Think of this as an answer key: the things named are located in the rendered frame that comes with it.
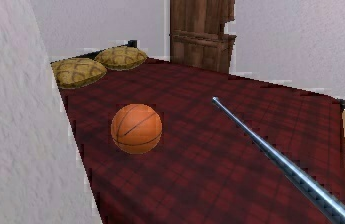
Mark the red plaid bed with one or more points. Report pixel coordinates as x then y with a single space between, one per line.
213 160

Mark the brown wooden cupboard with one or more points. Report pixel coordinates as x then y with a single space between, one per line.
200 33

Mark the orange basketball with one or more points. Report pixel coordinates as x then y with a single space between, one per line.
136 130

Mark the yellow patterned pillow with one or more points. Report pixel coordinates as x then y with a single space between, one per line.
121 57
78 71

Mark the silver baseball bat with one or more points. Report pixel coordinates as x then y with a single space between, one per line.
290 170

